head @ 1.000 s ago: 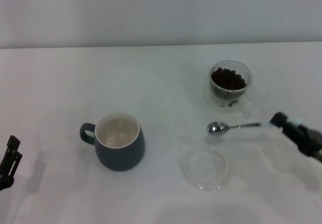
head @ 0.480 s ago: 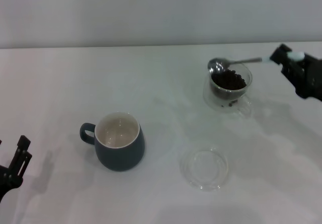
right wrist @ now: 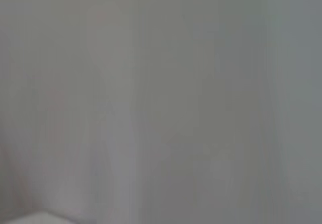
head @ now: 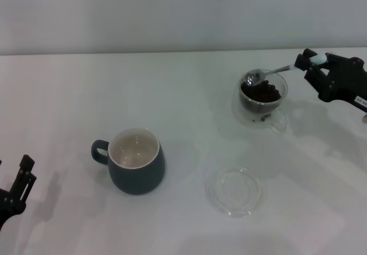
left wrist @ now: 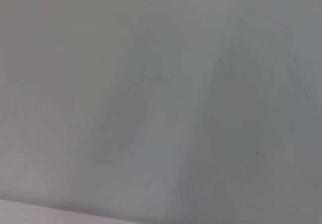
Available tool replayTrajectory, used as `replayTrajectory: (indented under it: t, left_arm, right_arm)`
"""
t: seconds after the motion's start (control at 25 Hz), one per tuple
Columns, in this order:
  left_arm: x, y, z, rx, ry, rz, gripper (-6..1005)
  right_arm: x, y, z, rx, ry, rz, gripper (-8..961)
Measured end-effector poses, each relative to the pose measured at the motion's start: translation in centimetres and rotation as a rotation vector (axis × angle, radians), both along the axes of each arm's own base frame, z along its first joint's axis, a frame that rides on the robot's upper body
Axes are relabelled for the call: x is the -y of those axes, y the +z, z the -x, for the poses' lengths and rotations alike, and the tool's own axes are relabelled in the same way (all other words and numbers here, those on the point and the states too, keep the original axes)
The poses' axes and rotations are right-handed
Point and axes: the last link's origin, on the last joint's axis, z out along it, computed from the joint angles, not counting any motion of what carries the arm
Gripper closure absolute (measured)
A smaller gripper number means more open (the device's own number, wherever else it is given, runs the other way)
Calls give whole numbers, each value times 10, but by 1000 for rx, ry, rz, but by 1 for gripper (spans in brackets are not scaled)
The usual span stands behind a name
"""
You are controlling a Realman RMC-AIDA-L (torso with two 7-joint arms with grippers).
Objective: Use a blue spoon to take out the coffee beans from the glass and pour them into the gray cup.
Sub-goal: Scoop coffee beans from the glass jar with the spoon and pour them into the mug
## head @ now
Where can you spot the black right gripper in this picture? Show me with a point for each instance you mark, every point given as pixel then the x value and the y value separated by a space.
pixel 349 83

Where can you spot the clear glass saucer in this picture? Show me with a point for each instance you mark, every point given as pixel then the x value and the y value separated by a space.
pixel 232 192

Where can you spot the pile of coffee beans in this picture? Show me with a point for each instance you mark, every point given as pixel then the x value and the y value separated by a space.
pixel 263 94

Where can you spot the clear double-wall glass cup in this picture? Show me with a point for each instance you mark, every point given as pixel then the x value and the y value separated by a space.
pixel 282 121

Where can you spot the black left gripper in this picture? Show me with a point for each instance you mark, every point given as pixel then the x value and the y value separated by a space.
pixel 10 204

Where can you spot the dark blue ceramic mug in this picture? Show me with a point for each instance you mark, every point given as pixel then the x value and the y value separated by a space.
pixel 137 177

